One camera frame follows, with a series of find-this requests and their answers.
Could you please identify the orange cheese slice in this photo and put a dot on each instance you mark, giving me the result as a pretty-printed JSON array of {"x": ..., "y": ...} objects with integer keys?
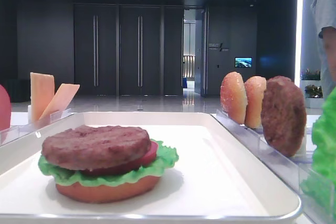
[
  {"x": 61, "y": 99},
  {"x": 42, "y": 88}
]

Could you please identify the green lettuce leaf on burger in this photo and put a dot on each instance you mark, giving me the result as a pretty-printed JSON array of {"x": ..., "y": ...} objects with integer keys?
[{"x": 166, "y": 158}]

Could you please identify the red tomato slice on burger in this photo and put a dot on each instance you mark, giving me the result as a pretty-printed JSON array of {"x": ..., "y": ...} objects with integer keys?
[{"x": 145, "y": 161}]

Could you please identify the far upright bread bun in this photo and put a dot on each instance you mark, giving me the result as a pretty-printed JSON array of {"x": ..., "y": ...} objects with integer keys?
[{"x": 233, "y": 97}]

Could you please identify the upright bread bun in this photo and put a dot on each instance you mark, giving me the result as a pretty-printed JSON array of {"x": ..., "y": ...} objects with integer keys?
[
  {"x": 233, "y": 97},
  {"x": 255, "y": 87}
]

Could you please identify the near upright bread bun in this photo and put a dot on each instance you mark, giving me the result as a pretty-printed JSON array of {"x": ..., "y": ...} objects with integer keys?
[{"x": 255, "y": 87}]

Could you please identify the brown meat patty on burger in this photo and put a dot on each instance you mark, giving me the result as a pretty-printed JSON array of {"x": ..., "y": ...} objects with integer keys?
[{"x": 92, "y": 148}]

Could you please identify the upright brown meat patty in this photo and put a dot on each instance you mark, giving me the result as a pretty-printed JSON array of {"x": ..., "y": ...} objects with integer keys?
[{"x": 283, "y": 115}]

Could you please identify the upright orange cheese slice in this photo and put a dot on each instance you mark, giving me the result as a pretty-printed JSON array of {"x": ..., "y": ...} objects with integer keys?
[{"x": 42, "y": 88}]

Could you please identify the red tomato slice in rack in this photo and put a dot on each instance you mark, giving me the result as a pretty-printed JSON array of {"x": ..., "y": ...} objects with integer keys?
[{"x": 5, "y": 109}]

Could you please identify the green lettuce in rack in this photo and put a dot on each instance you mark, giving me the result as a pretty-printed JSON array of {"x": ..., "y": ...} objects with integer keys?
[{"x": 324, "y": 150}]

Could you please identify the white rectangular tray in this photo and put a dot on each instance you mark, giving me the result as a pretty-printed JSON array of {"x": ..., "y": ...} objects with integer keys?
[{"x": 216, "y": 179}]

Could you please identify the bottom bun slice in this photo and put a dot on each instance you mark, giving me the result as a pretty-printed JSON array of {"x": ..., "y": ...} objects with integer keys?
[{"x": 106, "y": 194}]

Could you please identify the flower planter box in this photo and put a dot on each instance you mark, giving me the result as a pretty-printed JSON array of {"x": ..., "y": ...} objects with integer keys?
[{"x": 310, "y": 85}]

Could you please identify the clear acrylic left rack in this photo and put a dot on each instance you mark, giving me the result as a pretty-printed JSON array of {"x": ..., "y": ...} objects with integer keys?
[{"x": 17, "y": 131}]

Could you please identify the clear acrylic rack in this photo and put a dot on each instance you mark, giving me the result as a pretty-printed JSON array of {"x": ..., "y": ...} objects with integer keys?
[
  {"x": 293, "y": 171},
  {"x": 17, "y": 131}
]

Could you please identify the person in grey shirt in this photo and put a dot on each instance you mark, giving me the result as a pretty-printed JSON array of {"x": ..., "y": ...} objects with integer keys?
[{"x": 324, "y": 17}]

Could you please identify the clear acrylic right rack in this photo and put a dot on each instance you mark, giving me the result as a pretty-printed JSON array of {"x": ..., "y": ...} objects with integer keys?
[{"x": 293, "y": 171}]

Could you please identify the small wall screen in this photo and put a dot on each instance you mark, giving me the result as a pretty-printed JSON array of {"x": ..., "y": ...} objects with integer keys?
[{"x": 243, "y": 62}]

